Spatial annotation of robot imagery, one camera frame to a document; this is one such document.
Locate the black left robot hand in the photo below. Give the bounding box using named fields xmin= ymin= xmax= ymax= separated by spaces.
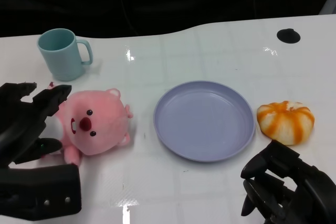
xmin=0 ymin=82 xmax=81 ymax=221

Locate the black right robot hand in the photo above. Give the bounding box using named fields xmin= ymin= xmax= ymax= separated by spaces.
xmin=240 ymin=140 xmax=336 ymax=224

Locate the pink plush beaver doll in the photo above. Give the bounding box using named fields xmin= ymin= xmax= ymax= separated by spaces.
xmin=43 ymin=81 xmax=134 ymax=167

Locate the purple plastic plate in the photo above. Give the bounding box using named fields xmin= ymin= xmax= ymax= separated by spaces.
xmin=153 ymin=80 xmax=256 ymax=162

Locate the orange white striped bun toy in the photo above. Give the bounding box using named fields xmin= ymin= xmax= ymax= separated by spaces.
xmin=256 ymin=101 xmax=315 ymax=146

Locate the teal plastic mug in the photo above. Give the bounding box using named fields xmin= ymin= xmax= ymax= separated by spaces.
xmin=36 ymin=28 xmax=93 ymax=82

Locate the black round table grommet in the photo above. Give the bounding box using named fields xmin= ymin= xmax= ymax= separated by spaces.
xmin=276 ymin=28 xmax=301 ymax=44

